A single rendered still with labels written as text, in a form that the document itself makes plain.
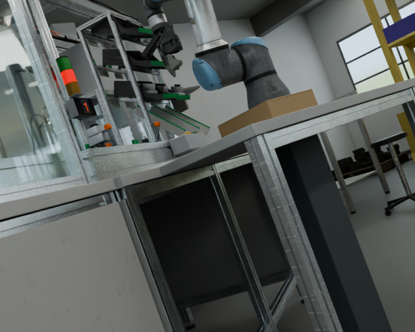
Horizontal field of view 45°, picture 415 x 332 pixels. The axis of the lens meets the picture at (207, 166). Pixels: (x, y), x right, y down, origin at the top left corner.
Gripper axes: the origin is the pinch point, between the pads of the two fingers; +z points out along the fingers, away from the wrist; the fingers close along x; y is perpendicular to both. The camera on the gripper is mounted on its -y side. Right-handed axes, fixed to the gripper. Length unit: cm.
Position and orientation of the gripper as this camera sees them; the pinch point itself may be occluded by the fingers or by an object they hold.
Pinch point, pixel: (172, 74)
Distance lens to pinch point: 207.8
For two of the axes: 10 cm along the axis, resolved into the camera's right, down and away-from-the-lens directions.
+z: 3.5, 9.4, -0.3
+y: 8.8, -3.4, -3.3
